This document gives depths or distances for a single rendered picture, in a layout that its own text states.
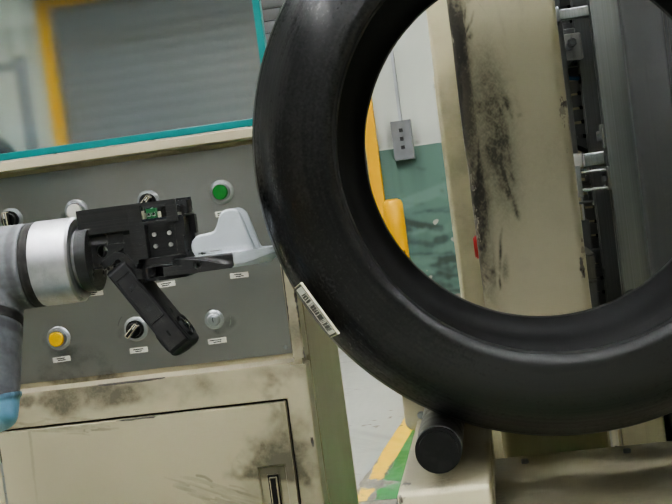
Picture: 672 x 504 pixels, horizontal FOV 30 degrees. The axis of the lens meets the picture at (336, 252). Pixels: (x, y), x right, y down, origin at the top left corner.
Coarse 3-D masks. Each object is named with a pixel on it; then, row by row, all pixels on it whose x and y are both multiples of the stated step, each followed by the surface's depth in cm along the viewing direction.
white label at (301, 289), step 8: (296, 288) 120; (304, 288) 117; (304, 296) 119; (312, 296) 117; (312, 304) 118; (312, 312) 121; (320, 312) 117; (320, 320) 120; (328, 320) 117; (328, 328) 119; (336, 328) 117
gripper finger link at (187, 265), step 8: (200, 256) 127; (208, 256) 127; (216, 256) 127; (224, 256) 127; (232, 256) 127; (176, 264) 127; (184, 264) 126; (192, 264) 126; (208, 264) 126; (216, 264) 127; (224, 264) 127; (232, 264) 127; (160, 272) 129; (168, 272) 127; (176, 272) 126; (184, 272) 126; (192, 272) 126
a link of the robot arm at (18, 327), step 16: (0, 320) 128; (16, 320) 130; (0, 336) 127; (16, 336) 129; (0, 352) 126; (16, 352) 129; (0, 368) 126; (16, 368) 128; (0, 384) 125; (16, 384) 128; (0, 400) 125; (16, 400) 127; (0, 416) 124; (16, 416) 127
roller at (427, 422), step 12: (432, 420) 122; (444, 420) 122; (456, 420) 125; (420, 432) 120; (432, 432) 118; (444, 432) 118; (456, 432) 120; (420, 444) 119; (432, 444) 118; (444, 444) 118; (456, 444) 118; (420, 456) 119; (432, 456) 118; (444, 456) 118; (456, 456) 118; (432, 468) 119; (444, 468) 118
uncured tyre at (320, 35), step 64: (320, 0) 116; (384, 0) 116; (320, 64) 116; (256, 128) 121; (320, 128) 116; (320, 192) 116; (320, 256) 117; (384, 256) 144; (384, 320) 117; (448, 320) 143; (512, 320) 143; (576, 320) 142; (640, 320) 141; (384, 384) 124; (448, 384) 117; (512, 384) 116; (576, 384) 115; (640, 384) 114
